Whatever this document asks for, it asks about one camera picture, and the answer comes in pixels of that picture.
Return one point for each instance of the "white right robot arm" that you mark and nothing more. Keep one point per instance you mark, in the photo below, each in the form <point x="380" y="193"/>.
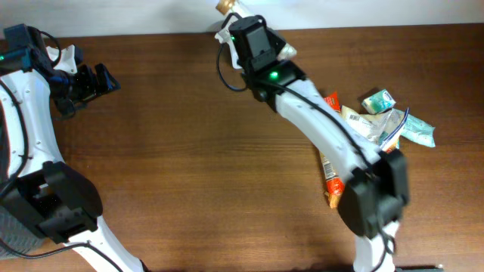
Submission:
<point x="375" y="182"/>

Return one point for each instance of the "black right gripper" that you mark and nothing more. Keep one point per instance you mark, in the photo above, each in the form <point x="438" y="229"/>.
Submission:
<point x="272" y="44"/>

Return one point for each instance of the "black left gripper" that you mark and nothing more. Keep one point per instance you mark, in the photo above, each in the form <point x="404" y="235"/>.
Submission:
<point x="94" y="87"/>

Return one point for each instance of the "orange spaghetti packet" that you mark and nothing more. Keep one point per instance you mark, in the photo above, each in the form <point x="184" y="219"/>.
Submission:
<point x="334" y="186"/>

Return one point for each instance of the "teal wet wipes pack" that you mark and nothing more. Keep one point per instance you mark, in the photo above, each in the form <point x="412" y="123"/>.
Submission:
<point x="419" y="132"/>

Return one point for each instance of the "white barcode scanner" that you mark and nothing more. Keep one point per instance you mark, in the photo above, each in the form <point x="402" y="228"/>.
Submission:
<point x="224" y="38"/>

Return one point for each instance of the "teal tissue pack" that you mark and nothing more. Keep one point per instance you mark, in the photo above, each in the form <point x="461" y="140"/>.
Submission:
<point x="379" y="102"/>

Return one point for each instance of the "grey plastic basket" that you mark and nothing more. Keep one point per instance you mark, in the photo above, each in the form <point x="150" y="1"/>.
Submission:
<point x="16" y="236"/>

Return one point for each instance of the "cream chips bag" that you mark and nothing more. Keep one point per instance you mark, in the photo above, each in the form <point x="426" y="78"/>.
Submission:
<point x="383" y="129"/>

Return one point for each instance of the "white tube with gold cap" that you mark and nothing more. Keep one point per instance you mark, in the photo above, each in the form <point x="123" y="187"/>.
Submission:
<point x="233" y="10"/>

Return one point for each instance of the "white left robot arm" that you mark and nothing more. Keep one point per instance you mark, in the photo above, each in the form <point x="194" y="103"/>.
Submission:
<point x="42" y="198"/>

